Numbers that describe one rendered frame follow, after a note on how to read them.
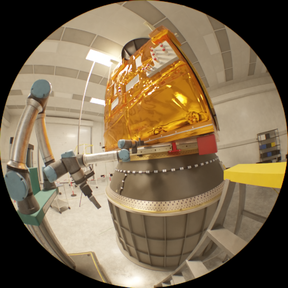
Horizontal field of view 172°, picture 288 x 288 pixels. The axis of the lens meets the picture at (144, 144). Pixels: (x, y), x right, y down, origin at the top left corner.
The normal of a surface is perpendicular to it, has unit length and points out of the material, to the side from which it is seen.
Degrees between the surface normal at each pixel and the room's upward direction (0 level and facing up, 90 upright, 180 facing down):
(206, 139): 90
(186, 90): 89
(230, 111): 90
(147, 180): 62
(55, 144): 90
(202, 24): 180
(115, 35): 180
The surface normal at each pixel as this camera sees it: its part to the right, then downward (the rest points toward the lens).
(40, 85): 0.86, -0.28
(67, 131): 0.70, -0.17
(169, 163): -0.22, -0.56
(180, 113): -0.73, 0.00
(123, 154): 0.14, -0.15
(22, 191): 0.87, -0.03
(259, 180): -0.99, 0.09
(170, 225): -0.20, -0.11
